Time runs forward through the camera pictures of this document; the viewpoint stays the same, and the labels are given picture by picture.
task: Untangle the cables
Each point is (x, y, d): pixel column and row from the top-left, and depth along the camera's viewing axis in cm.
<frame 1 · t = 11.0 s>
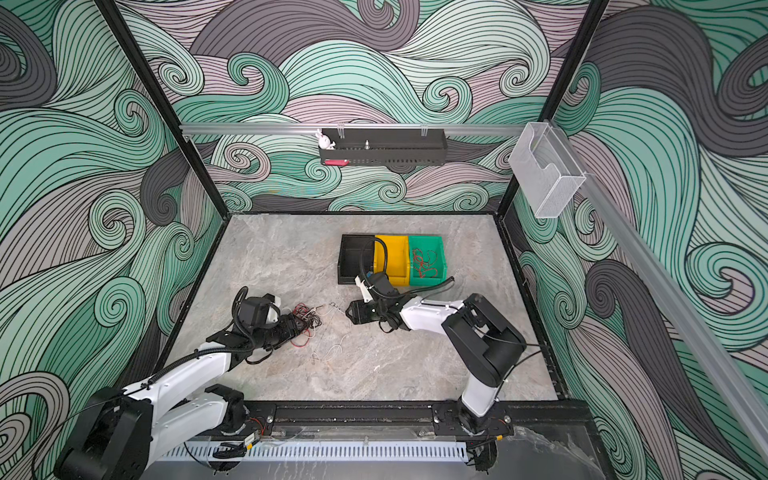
left hand: (302, 325, 86), fingers open
right hand: (352, 312, 89), fingers open
black plastic bin: (355, 257, 115), on the table
yellow plastic bin: (397, 256, 105), point 3 cm above the table
green plastic bin: (426, 243, 110), point 3 cm above the table

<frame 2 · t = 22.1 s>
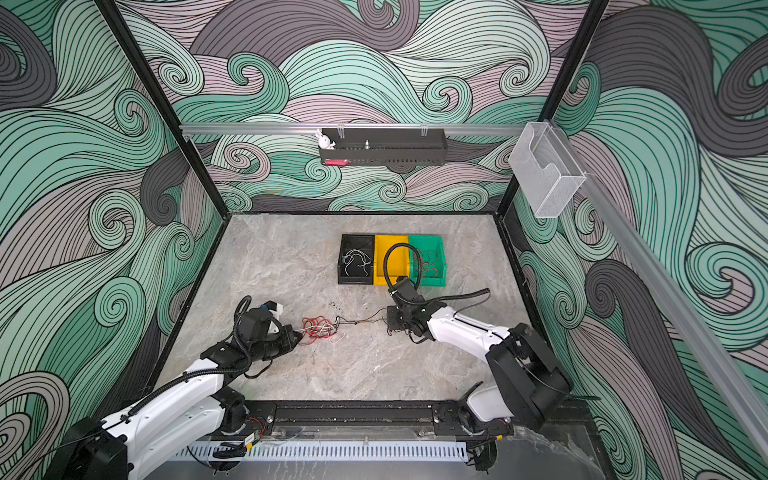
left hand: (302, 333, 84), fingers closed
right hand: (392, 316, 89), fingers closed
the named things where they were.

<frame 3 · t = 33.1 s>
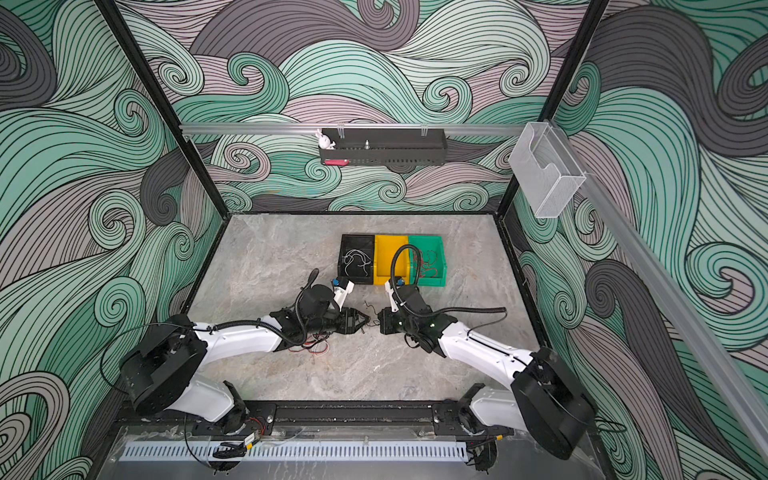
left hand: (365, 317, 83), fingers open
right hand: (377, 316, 84), fingers closed
the named things where they were.

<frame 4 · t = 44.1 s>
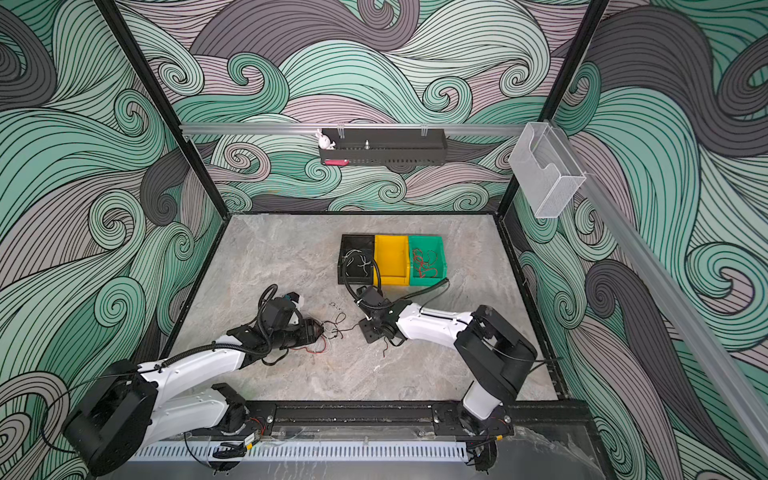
left hand: (319, 329, 86), fingers open
right hand: (369, 326, 88), fingers open
the named things where they were.

